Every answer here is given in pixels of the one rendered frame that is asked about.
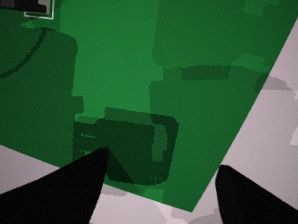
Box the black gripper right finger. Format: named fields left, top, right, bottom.
left=215, top=165, right=298, bottom=224

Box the green circuit board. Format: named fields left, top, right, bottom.
left=0, top=0, right=298, bottom=213

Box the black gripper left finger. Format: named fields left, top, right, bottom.
left=0, top=148, right=108, bottom=224

